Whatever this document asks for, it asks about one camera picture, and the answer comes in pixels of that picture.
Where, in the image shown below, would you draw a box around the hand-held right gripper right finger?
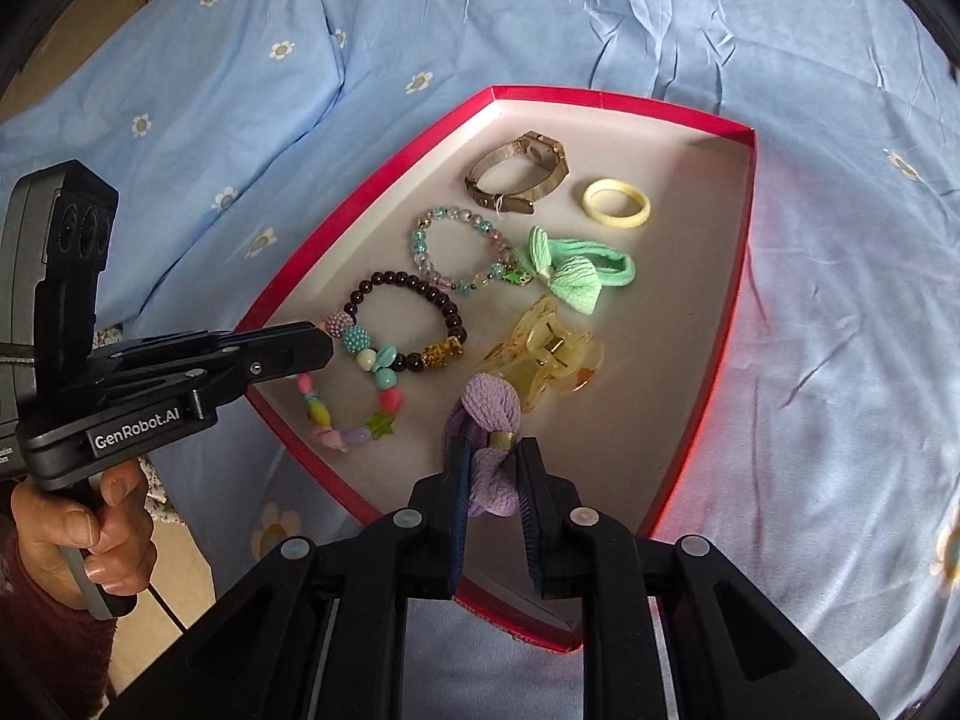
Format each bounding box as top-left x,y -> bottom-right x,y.
514,435 -> 878,720

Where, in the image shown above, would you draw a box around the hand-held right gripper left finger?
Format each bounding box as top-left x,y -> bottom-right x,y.
101,435 -> 473,720

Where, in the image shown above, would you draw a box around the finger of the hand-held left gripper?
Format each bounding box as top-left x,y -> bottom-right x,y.
191,330 -> 336,410
90,321 -> 316,362

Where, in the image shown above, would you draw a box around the colourful candy bead bracelet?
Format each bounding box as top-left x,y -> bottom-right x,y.
296,307 -> 410,455

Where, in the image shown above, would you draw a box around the purple hair tie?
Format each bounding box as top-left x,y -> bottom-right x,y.
442,373 -> 524,518

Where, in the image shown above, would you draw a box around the yellow hair claw clip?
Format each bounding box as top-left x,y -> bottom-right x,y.
476,296 -> 605,415

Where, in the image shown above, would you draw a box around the dark bead bracelet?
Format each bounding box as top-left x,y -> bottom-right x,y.
341,270 -> 470,376

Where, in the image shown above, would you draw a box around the clear crystal bead bracelet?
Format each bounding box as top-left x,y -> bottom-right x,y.
409,204 -> 537,297

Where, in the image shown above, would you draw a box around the green bow hair tie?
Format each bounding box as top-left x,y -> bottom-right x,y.
521,226 -> 638,316

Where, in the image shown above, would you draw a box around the red cardboard box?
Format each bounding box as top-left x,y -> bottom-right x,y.
234,86 -> 757,653

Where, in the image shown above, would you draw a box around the metal mesh-band wristwatch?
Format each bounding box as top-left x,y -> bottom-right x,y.
463,130 -> 571,212

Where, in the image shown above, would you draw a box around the pale yellow ring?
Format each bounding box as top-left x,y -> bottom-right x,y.
583,177 -> 652,227

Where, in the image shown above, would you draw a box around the person's left forearm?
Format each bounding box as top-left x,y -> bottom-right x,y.
0,532 -> 117,720

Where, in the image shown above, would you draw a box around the person's left hand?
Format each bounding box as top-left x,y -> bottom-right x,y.
11,457 -> 158,608

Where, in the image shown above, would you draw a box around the black cable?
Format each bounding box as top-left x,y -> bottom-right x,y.
142,581 -> 190,637

